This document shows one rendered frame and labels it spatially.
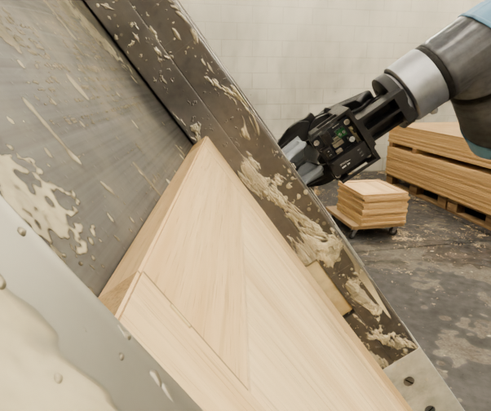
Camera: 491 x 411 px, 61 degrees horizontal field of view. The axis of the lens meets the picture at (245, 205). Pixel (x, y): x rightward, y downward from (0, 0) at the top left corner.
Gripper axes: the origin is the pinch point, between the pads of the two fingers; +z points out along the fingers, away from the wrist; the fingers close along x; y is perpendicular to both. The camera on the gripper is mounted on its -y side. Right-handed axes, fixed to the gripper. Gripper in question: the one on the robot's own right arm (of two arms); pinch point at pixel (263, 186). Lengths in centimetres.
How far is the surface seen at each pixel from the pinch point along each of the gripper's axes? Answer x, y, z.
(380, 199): 137, -283, -42
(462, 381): 156, -105, -10
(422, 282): 169, -203, -26
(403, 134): 157, -455, -124
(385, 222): 158, -285, -35
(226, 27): -70, -512, -23
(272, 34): -30, -524, -66
